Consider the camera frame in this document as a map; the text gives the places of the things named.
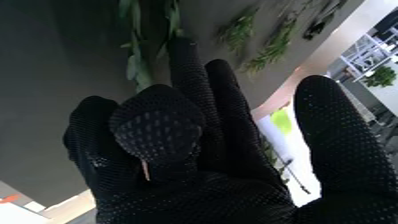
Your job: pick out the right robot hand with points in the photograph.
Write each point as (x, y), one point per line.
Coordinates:
(196, 186)

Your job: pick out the dark mat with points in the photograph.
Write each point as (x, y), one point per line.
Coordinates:
(46, 83)

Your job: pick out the green sprig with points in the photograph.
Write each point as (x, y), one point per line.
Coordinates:
(137, 50)
(274, 46)
(240, 28)

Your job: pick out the white sheet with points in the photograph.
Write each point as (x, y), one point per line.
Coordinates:
(204, 36)

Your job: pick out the green potted plant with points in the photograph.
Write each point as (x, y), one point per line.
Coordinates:
(382, 77)

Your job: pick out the dark flower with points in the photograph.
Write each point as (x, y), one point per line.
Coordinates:
(316, 26)

